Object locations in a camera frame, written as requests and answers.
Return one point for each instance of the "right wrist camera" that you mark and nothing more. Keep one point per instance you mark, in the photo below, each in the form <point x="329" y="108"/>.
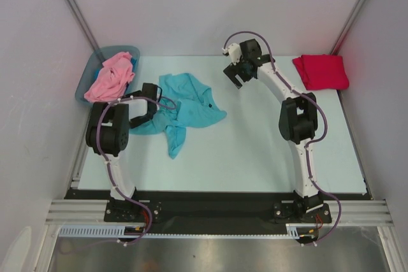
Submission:
<point x="234" y="52"/>

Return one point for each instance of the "left corner aluminium post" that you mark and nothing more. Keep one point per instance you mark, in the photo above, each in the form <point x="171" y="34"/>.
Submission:
<point x="82" y="23"/>

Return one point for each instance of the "turquoise t shirt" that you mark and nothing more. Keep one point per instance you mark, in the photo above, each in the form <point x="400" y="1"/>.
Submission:
<point x="195" y="107"/>

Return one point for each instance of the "folded red t shirt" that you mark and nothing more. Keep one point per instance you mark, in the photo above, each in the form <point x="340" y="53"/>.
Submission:
<point x="320" y="72"/>

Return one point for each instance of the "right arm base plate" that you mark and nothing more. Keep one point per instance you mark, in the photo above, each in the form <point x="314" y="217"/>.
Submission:
<point x="304" y="211"/>

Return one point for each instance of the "corner aluminium post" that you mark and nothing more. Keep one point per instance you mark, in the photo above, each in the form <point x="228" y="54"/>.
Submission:
<point x="82" y="23"/>
<point x="348" y="25"/>

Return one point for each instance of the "aluminium front rail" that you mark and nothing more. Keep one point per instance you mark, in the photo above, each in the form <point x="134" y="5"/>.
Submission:
<point x="92" y="211"/>

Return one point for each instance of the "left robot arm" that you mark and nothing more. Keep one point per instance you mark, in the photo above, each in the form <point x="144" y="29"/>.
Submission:
<point x="108" y="129"/>

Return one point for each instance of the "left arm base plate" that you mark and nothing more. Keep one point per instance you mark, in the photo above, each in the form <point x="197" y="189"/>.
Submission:
<point x="123" y="211"/>

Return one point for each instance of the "blue plastic basket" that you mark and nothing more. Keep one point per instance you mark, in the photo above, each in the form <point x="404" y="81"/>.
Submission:
<point x="96" y="61"/>

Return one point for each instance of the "pink t shirt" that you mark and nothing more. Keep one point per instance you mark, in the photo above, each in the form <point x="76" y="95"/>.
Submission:
<point x="112" y="80"/>

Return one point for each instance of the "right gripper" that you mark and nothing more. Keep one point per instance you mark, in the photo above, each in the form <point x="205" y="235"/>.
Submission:
<point x="239" y="70"/>

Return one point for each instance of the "left slotted cable duct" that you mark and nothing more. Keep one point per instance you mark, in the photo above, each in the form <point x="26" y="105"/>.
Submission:
<point x="101" y="231"/>

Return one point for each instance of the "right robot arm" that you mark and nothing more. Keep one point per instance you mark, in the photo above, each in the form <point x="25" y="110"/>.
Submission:
<point x="298" y="116"/>

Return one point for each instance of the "right corner aluminium post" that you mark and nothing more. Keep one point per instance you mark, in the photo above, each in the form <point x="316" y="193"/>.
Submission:
<point x="348" y="25"/>

